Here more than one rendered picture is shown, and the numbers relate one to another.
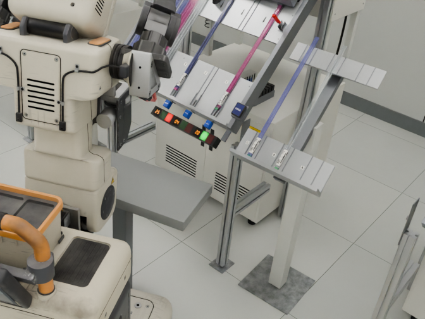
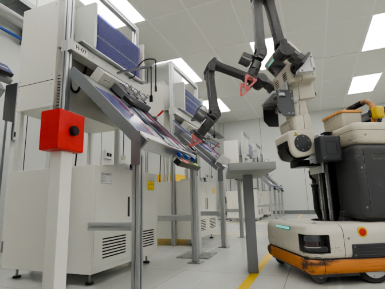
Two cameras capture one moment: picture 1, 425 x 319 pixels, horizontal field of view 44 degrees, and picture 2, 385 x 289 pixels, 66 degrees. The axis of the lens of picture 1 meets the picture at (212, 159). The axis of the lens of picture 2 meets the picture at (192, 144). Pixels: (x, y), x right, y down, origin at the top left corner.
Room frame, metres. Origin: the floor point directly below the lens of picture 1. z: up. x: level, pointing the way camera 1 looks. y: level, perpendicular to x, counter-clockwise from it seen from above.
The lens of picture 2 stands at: (2.31, 1.98, 0.40)
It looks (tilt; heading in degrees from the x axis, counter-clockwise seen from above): 11 degrees up; 255
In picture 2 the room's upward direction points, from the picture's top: 2 degrees counter-clockwise
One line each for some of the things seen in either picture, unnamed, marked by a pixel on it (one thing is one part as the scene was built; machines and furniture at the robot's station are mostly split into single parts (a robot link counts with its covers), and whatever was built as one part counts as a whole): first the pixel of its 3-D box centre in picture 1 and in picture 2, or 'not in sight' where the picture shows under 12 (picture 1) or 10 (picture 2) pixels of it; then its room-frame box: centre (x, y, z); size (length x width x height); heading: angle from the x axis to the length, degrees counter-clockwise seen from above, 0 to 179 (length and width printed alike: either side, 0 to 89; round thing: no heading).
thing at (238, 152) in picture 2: not in sight; (243, 176); (-0.53, -4.17, 0.95); 1.36 x 0.82 x 1.90; 143
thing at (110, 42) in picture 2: not in sight; (114, 51); (2.32, -0.13, 1.52); 0.51 x 0.13 x 0.27; 53
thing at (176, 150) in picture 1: (245, 130); (89, 219); (2.46, -0.16, 0.31); 0.70 x 0.65 x 0.62; 53
